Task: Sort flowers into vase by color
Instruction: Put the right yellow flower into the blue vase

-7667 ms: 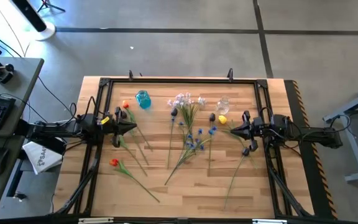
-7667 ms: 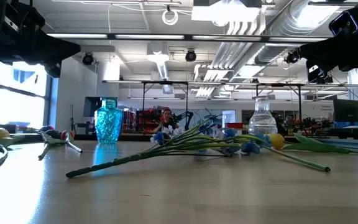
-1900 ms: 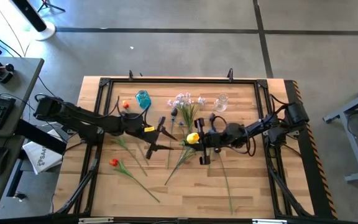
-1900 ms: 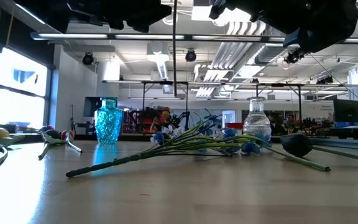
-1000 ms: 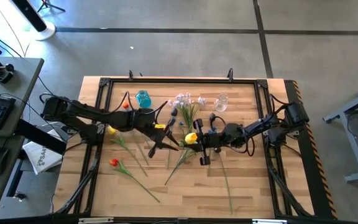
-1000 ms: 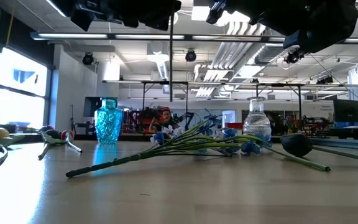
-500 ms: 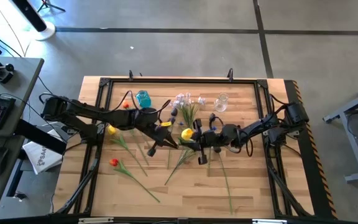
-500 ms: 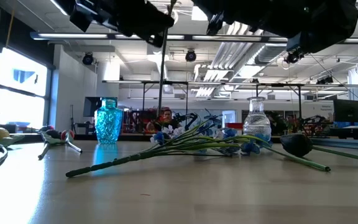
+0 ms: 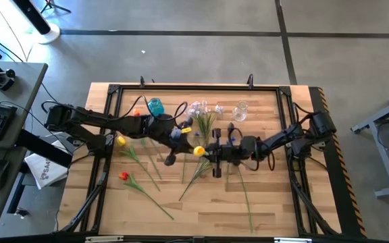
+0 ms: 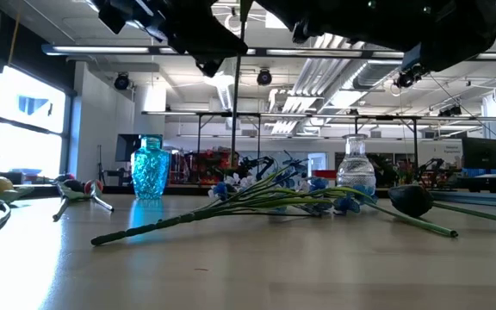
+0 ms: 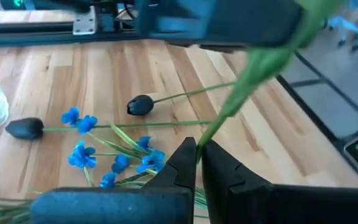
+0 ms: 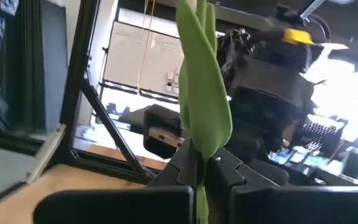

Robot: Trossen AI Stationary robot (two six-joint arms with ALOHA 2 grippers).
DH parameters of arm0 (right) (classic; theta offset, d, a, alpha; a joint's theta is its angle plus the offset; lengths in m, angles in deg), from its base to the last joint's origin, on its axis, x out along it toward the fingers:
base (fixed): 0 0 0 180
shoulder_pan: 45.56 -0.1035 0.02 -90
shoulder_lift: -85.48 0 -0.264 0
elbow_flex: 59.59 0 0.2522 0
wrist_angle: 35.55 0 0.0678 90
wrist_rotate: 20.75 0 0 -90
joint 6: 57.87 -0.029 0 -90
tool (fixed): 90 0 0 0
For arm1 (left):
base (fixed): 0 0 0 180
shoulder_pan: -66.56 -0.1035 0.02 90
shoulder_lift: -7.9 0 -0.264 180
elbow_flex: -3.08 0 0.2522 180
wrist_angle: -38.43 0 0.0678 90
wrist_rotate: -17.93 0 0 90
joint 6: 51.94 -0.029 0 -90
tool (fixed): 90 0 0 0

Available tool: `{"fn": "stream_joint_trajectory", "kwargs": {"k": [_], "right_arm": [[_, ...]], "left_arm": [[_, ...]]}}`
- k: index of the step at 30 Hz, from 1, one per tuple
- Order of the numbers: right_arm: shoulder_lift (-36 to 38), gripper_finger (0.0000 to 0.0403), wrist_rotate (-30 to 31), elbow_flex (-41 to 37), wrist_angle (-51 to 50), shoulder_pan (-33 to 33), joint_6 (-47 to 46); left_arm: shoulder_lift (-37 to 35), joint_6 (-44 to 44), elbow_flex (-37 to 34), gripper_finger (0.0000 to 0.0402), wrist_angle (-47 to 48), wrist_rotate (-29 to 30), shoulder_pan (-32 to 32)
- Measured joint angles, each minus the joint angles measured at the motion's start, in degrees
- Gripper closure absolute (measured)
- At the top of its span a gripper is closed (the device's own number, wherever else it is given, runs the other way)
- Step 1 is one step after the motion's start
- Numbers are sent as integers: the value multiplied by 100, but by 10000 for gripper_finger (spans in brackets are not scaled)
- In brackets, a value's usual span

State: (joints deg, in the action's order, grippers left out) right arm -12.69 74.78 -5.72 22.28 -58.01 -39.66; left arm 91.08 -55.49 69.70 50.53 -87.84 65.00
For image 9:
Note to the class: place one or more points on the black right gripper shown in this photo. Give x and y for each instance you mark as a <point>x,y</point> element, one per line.
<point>230,152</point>

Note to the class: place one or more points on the grey metal table frame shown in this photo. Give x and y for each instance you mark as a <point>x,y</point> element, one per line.
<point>384,158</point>

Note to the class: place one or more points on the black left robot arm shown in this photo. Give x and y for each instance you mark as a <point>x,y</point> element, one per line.
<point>113,121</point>

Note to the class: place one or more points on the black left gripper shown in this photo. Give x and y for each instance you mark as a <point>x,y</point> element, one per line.
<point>164,130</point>

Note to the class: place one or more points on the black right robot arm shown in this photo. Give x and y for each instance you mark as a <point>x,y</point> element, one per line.
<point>282,136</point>

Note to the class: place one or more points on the orange artificial tulip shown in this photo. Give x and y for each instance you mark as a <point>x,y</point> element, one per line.
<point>136,112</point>

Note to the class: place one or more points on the blue glass vase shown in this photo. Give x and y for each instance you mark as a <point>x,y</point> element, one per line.
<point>155,107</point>

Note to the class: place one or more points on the white paper sheet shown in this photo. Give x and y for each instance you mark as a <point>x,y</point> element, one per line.
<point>46,170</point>

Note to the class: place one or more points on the red artificial tulip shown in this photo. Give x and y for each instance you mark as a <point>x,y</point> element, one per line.
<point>123,175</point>

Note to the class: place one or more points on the black tripod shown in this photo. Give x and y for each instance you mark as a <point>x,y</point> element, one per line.
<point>50,4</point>

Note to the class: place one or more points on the grey side desk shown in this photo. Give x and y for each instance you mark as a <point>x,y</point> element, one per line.
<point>25,91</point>

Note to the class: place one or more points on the black flat beam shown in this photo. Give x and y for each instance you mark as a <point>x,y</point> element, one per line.
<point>42,146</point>

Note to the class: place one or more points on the black hazard-striped edge strip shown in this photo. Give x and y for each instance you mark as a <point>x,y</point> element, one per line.
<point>336,189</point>

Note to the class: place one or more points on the blue artificial flower bunch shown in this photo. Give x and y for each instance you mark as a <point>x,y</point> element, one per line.
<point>202,167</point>

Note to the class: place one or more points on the clear glass vase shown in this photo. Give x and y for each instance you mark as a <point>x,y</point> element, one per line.
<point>240,113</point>

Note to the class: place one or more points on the white artificial flower bunch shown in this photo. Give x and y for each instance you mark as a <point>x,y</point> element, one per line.
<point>196,108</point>

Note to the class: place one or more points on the white-based black floor stand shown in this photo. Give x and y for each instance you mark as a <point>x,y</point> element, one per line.
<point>49,35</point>

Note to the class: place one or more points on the black aluminium table frame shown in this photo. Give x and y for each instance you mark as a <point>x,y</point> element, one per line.
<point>198,87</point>

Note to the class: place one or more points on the silver metal bracket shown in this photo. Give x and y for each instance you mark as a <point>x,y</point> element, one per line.
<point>292,240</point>
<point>103,239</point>

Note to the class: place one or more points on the black table edge clamp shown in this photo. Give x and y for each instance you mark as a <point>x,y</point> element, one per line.
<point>142,81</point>
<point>250,81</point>

